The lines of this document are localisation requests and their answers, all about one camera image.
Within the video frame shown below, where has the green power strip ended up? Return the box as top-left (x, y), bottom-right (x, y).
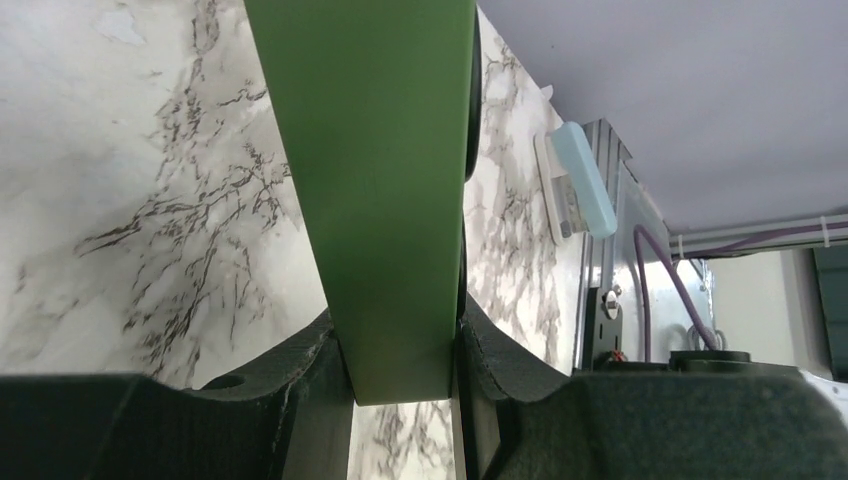
top-left (246, 1), bottom-right (480, 405)

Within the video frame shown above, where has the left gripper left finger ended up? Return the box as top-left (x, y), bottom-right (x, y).
top-left (1, 315), bottom-right (353, 479)

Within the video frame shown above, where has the light blue wall plug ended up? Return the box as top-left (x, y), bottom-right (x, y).
top-left (533, 121), bottom-right (617, 245)

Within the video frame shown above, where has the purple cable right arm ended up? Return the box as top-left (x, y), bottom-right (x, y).
top-left (632, 218), bottom-right (848, 362)

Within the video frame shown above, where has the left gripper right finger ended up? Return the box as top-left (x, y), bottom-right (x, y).
top-left (453, 299), bottom-right (847, 479)

